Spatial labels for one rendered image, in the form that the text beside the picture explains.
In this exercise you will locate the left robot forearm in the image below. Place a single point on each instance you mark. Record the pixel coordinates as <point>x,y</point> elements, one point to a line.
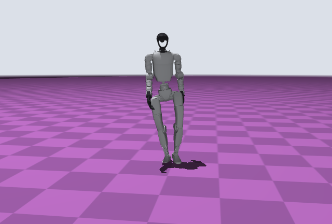
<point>181,84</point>

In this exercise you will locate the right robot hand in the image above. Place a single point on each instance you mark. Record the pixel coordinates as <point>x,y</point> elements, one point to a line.
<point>148,96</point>

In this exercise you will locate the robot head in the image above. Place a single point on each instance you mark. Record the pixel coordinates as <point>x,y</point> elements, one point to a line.
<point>162,37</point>

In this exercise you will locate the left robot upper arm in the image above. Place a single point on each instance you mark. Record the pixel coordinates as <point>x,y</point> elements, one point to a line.
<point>178,66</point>

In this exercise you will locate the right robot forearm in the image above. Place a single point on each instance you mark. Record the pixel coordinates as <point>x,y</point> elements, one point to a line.
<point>149,86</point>

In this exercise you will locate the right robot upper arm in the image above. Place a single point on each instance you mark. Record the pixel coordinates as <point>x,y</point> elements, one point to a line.
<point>148,66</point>

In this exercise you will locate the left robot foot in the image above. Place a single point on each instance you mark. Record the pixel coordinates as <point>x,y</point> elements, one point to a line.
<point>176,158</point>

